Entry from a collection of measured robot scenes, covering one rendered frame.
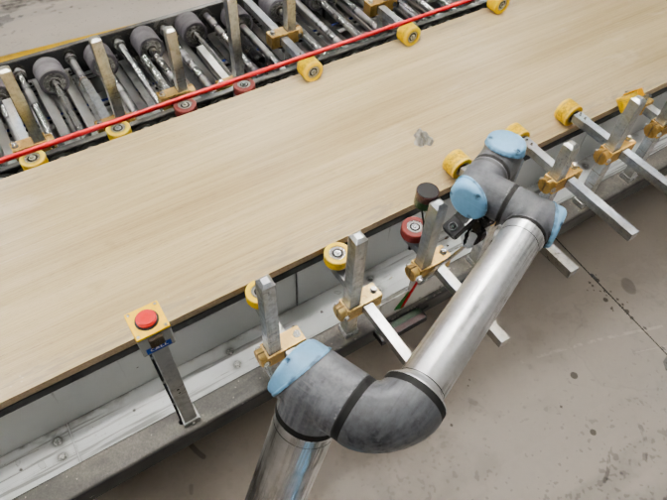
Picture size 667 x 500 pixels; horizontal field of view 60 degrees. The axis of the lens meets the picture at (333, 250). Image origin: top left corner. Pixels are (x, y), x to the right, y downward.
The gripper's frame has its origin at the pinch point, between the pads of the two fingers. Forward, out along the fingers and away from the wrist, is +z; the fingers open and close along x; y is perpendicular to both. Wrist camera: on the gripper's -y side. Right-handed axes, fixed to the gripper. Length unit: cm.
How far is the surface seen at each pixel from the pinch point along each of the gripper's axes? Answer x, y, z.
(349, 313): 5.3, -32.5, 15.4
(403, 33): 94, 50, 5
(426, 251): 6.3, -7.2, 5.1
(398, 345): -9.5, -26.7, 15.4
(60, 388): 28, -107, 20
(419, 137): 48, 23, 9
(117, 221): 65, -76, 10
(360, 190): 38.4, -7.0, 10.5
